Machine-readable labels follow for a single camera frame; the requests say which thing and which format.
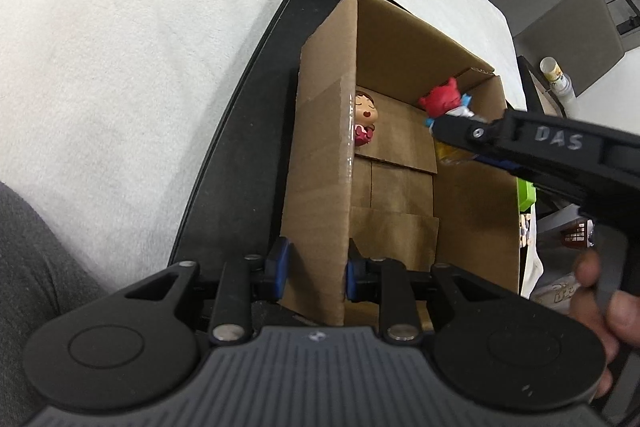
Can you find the red white toy house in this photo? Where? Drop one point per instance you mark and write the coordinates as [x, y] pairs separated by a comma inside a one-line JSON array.
[[577, 234]]

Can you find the black tray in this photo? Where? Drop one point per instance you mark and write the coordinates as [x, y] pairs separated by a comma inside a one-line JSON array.
[[240, 167]]

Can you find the white capped bottle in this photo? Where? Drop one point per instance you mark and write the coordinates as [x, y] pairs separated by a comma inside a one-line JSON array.
[[554, 74]]

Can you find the red figure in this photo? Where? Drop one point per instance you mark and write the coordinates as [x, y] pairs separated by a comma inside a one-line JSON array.
[[442, 99]]

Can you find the white blanket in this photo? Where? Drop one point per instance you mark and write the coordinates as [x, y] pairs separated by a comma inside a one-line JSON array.
[[150, 32]]

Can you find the green cube with stars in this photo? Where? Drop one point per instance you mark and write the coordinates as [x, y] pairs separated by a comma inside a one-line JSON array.
[[526, 197]]

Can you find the grey board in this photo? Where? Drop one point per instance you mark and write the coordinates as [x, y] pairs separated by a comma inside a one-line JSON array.
[[570, 32]]

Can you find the person's right hand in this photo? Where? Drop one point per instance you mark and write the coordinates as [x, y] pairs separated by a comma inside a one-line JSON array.
[[625, 322]]

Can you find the person's grey trouser leg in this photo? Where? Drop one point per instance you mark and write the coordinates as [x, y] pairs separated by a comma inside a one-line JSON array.
[[35, 267]]

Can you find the sleeping face doll figure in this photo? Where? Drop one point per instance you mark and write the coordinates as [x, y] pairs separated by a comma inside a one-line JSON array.
[[365, 112]]

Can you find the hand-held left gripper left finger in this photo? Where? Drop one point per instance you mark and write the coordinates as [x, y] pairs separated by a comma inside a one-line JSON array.
[[277, 269]]

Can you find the brown cardboard box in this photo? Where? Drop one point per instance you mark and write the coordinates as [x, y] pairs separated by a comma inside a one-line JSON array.
[[320, 187]]

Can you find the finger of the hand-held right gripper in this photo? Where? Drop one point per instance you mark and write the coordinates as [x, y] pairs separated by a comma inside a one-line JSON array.
[[500, 161], [465, 132]]

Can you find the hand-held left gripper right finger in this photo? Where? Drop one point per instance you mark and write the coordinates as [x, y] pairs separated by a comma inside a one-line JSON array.
[[351, 277]]

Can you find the small beige figures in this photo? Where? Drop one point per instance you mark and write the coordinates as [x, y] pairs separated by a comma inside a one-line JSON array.
[[525, 229]]

